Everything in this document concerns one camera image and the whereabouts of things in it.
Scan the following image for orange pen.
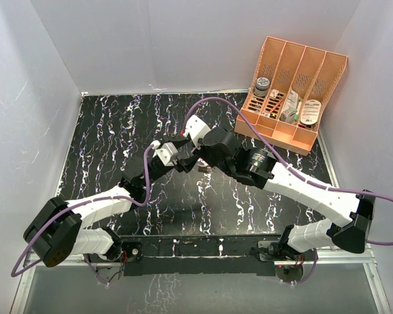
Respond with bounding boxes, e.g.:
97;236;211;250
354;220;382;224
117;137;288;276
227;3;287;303
268;98;285;113

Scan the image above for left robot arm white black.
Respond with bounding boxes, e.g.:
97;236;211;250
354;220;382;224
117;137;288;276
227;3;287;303
23;135;198;268

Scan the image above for aluminium frame rail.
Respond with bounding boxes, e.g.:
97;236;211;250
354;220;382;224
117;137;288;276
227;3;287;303
316;245;377;264

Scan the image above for black marble pattern mat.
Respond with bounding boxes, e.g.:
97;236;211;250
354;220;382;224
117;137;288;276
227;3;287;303
45;92;348;236

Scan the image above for white paper packets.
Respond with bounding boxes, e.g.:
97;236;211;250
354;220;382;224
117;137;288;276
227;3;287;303
283;88;301;110

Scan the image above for red key tag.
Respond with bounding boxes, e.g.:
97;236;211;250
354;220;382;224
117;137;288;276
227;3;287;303
199;166;211;172

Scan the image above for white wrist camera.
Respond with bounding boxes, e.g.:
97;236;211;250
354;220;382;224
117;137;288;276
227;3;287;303
183;114;211;149
151;140;179;166

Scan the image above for grey green small box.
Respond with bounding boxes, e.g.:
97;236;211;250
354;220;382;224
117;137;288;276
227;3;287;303
280;108;297;124

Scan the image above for purple cable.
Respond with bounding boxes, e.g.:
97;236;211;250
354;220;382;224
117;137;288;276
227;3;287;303
183;97;393;246
11;147;155;278

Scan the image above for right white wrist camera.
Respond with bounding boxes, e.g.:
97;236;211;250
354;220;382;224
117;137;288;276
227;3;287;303
183;114;211;149

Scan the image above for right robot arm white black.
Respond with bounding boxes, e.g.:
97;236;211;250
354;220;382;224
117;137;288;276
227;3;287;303
186;124;375;260

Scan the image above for orange plastic file organizer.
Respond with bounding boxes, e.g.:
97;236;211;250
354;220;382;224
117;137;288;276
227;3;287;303
234;37;348;156

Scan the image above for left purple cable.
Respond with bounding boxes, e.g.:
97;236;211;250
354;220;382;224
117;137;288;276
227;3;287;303
11;147;155;278

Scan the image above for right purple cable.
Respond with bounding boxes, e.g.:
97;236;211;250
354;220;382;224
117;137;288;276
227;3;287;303
183;97;393;246

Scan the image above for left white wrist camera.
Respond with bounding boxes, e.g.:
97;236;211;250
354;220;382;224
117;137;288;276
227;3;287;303
151;140;179;166

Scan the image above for small white card box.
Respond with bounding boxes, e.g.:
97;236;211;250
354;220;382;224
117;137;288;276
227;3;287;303
269;89;280;99

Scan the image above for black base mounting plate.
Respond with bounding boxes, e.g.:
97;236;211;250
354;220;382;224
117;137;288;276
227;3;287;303
117;234;319;278

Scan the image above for grey round jar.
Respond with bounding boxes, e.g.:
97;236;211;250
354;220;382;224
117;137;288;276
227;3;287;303
253;77;271;97

